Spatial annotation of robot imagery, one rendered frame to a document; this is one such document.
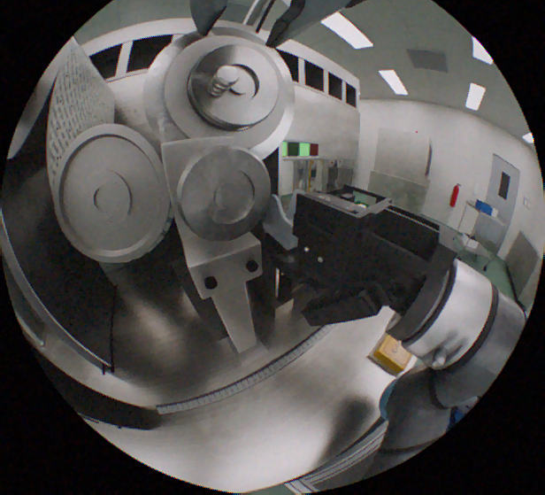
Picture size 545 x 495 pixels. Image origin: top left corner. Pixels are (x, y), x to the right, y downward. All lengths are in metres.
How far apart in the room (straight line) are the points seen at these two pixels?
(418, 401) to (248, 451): 0.22
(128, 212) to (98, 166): 0.05
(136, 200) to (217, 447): 0.33
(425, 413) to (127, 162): 0.33
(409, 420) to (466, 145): 4.63
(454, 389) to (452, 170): 4.49
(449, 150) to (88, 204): 4.69
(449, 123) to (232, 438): 4.87
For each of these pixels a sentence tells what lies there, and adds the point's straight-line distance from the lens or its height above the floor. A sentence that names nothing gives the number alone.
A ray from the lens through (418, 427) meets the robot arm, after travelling 0.21.
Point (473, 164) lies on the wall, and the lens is 4.67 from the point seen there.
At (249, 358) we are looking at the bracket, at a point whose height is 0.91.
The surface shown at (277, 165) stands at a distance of 0.19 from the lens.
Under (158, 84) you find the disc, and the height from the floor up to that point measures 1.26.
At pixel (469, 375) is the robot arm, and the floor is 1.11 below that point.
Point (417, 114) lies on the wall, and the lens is 4.76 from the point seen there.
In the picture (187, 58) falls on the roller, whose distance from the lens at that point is 0.16.
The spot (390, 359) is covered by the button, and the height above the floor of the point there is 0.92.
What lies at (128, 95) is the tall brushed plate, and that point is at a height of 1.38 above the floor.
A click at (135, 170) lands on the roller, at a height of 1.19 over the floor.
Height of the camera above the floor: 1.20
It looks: 27 degrees down
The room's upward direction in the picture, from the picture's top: straight up
